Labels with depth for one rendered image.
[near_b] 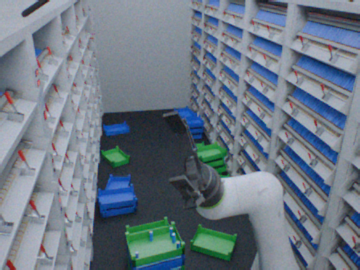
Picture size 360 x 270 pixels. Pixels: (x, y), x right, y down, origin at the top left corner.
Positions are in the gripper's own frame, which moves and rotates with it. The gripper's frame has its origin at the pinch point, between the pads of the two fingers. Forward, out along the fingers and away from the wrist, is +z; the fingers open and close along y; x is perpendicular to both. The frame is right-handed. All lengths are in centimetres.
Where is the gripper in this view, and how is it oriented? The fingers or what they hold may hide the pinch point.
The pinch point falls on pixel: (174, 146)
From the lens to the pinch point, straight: 63.7
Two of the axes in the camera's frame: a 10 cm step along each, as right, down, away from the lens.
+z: -2.9, -4.5, -8.4
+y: -1.0, -8.6, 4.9
